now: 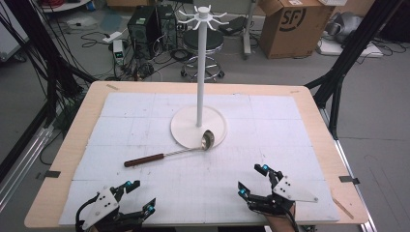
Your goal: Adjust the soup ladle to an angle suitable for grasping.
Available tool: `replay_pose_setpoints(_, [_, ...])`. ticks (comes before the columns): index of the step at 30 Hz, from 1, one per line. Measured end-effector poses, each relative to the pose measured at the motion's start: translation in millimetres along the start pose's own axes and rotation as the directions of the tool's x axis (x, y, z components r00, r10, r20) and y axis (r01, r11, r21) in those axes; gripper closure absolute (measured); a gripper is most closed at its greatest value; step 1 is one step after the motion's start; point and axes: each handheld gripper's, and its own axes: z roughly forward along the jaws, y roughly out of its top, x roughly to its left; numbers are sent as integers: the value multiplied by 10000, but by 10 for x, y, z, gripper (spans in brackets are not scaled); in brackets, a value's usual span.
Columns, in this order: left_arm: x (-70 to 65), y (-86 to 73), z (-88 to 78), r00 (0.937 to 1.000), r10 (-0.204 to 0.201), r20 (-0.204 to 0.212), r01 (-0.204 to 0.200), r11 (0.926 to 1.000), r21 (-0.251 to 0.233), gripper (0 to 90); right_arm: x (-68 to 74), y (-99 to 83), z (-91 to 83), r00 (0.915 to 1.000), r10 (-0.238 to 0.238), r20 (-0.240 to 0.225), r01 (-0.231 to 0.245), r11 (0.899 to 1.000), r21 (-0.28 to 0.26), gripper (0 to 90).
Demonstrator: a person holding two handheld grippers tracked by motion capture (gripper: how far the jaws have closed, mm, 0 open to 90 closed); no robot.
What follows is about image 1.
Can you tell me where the brown cardboard box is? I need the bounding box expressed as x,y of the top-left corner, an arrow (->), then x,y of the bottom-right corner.
257,0 -> 337,60

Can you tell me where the white flat board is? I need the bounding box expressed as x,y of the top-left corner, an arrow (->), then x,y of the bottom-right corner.
317,38 -> 385,59

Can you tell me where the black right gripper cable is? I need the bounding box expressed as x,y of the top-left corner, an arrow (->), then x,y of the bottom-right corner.
276,204 -> 302,232

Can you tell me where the bundle of black cables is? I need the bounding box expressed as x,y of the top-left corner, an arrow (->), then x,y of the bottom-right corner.
80,30 -> 194,81

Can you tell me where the white power strip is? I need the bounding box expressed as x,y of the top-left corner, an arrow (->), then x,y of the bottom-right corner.
102,30 -> 124,44

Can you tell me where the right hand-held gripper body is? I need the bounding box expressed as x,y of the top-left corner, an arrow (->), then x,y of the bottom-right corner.
254,175 -> 319,217

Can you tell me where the grey metal stand post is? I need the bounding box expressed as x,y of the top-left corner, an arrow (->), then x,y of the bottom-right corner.
242,0 -> 259,60

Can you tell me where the white hook stand rack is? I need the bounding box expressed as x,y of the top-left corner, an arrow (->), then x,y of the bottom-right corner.
169,4 -> 230,150

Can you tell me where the black round stool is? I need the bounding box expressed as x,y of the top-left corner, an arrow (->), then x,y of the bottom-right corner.
180,28 -> 226,82

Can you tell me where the black computer tower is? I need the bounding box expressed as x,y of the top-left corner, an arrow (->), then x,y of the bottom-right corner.
127,5 -> 160,61
156,4 -> 178,52

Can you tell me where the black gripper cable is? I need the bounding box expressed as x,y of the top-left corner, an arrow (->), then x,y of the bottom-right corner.
276,204 -> 302,232
74,192 -> 101,232

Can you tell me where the black tape strip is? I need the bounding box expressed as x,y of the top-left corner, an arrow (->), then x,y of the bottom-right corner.
338,175 -> 361,186
36,169 -> 62,180

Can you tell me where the person's right hand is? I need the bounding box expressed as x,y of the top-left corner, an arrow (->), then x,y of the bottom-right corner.
263,203 -> 297,232

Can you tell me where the aluminium rail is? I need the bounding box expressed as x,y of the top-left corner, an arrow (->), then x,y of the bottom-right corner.
0,124 -> 56,212
318,107 -> 378,232

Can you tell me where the steel ladle with wooden handle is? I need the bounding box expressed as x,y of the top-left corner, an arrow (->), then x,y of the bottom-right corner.
123,129 -> 216,168

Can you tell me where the white device with green display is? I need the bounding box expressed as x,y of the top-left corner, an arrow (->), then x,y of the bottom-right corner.
112,39 -> 126,66

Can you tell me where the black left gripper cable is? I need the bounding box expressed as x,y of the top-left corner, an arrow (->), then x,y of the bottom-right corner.
74,192 -> 101,232

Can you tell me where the black metal frame stand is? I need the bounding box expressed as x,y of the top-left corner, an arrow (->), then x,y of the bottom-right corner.
0,0 -> 98,130
304,0 -> 405,140

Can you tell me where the black bag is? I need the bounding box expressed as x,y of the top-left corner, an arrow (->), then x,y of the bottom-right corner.
218,15 -> 249,37

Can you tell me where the grey bag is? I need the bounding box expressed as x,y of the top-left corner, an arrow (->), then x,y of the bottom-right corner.
324,12 -> 364,44

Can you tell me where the red cable coil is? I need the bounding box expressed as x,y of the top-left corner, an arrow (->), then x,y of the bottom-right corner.
40,0 -> 67,10

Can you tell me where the white grid mat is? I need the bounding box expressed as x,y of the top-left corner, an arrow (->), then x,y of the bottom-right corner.
58,92 -> 341,226

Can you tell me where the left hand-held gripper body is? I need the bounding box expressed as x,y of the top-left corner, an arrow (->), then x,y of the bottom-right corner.
75,187 -> 140,232

